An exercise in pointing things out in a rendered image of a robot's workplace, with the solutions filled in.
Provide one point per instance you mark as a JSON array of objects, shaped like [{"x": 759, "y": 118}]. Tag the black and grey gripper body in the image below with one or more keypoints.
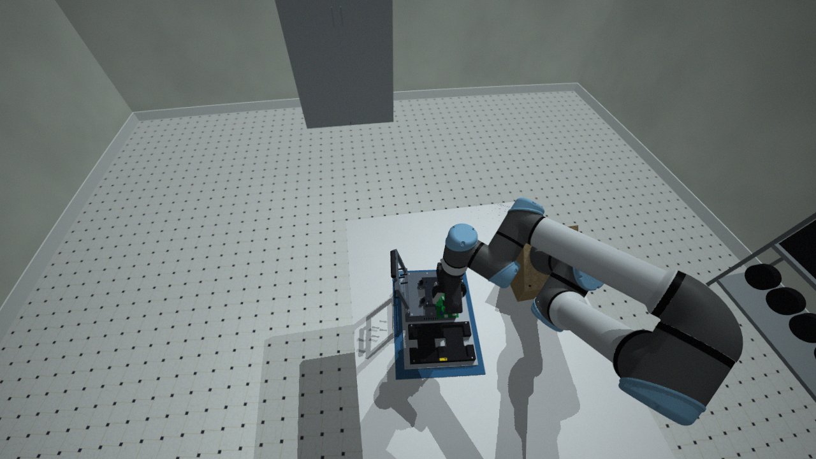
[{"x": 440, "y": 272}]

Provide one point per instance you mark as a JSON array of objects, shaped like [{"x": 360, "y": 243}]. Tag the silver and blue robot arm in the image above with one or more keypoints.
[{"x": 675, "y": 369}]

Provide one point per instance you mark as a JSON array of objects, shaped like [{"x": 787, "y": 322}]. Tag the green circuit board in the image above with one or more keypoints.
[{"x": 441, "y": 309}]

